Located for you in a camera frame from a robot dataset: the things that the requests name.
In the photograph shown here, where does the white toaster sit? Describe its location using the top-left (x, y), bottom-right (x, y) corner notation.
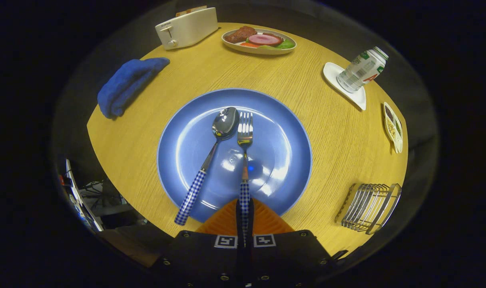
top-left (155, 7), bottom-right (219, 50)

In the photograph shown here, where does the green lettuce leaf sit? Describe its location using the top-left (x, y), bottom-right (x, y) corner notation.
top-left (267, 39), bottom-right (296, 50)

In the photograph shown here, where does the metal wire rack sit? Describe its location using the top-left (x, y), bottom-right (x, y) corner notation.
top-left (335, 183), bottom-right (402, 235)

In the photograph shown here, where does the white power strip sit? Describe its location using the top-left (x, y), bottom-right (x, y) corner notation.
top-left (65, 159), bottom-right (104, 232)

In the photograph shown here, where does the pink ham slice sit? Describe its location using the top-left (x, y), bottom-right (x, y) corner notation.
top-left (247, 34), bottom-right (283, 46)

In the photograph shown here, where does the white divided condiment dish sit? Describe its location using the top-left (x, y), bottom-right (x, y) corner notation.
top-left (383, 102), bottom-right (404, 154)

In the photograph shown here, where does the white square coaster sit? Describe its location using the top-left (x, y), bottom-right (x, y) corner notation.
top-left (323, 62), bottom-right (366, 111)

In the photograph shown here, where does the oval beige food dish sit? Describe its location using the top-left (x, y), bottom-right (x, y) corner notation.
top-left (221, 26), bottom-right (297, 55)

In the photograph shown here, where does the tangle of black cables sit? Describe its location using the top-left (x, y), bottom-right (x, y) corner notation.
top-left (79, 180), bottom-right (123, 208)

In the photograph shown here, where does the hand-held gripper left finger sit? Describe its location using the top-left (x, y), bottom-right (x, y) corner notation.
top-left (153, 199), bottom-right (243, 288)

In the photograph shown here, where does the round blue plate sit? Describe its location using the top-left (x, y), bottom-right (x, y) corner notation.
top-left (157, 88), bottom-right (313, 223)

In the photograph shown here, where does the brown toast slice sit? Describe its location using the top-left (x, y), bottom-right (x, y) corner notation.
top-left (175, 5), bottom-right (208, 17)

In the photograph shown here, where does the spoon with blue checked handle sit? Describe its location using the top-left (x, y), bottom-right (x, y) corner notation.
top-left (174, 107), bottom-right (240, 226)

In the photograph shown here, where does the folded blue cloth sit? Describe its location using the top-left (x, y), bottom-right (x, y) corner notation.
top-left (97, 57), bottom-right (170, 119)

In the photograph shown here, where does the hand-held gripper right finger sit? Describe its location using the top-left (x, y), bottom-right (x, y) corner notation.
top-left (245, 199), bottom-right (335, 288)

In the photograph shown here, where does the fork with blue checked handle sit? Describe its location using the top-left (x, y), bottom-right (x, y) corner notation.
top-left (237, 112), bottom-right (254, 238)

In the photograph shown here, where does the white drink bottle green label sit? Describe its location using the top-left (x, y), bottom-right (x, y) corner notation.
top-left (337, 46), bottom-right (389, 93)

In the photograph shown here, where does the large brown steak piece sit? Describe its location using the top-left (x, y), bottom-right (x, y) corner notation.
top-left (225, 26), bottom-right (258, 44)

